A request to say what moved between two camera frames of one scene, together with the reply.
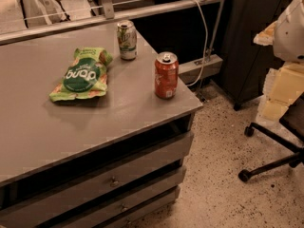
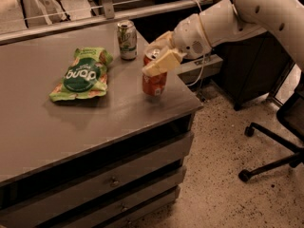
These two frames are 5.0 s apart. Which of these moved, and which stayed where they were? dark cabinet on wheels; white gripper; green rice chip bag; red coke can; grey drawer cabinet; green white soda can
Moved: white gripper; red coke can
Stayed: green white soda can; dark cabinet on wheels; green rice chip bag; grey drawer cabinet
